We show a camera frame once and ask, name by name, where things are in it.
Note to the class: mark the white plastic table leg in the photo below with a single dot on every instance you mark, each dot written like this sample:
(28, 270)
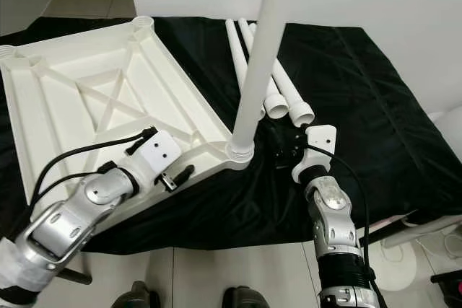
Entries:
(278, 106)
(296, 102)
(235, 41)
(271, 48)

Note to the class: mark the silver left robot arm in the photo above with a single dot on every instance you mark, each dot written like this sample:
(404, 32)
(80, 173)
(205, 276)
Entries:
(72, 229)

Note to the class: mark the black fabric table cover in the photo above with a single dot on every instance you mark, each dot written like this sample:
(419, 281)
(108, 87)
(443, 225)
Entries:
(375, 128)

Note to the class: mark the grey robot left leg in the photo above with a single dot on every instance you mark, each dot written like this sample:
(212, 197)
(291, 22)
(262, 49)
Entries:
(137, 297)

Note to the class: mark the grey robot leg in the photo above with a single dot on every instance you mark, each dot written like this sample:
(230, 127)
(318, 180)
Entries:
(137, 297)
(244, 299)

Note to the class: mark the dark metal table leg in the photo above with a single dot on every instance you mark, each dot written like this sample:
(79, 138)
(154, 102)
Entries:
(78, 276)

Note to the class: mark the grey robot right leg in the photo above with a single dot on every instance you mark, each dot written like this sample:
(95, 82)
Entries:
(244, 299)

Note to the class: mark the white floor fan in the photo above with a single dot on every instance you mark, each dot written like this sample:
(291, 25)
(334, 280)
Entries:
(401, 265)

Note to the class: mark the black magenta appliance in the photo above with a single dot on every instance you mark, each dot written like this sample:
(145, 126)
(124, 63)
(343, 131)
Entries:
(446, 278)

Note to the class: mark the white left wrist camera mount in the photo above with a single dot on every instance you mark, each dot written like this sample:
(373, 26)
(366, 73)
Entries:
(159, 151)

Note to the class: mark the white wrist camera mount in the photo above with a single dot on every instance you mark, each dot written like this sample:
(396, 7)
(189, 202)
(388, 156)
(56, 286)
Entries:
(159, 151)
(321, 138)

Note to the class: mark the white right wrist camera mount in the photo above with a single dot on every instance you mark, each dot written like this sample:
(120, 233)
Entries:
(321, 138)

